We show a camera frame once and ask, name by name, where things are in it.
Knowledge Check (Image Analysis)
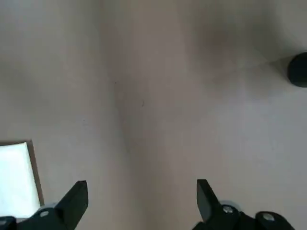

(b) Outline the dark flower vase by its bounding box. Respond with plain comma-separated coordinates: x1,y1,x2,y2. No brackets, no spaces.
287,52,307,89

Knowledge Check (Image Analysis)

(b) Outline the cream-colored tablecloth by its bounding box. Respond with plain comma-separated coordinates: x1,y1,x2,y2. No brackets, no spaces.
0,141,42,219

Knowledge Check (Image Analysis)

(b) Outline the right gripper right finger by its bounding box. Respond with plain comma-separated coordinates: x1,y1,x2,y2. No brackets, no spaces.
191,178,298,230

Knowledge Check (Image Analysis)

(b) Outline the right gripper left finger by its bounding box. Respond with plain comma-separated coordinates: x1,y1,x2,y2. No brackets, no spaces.
0,180,89,230

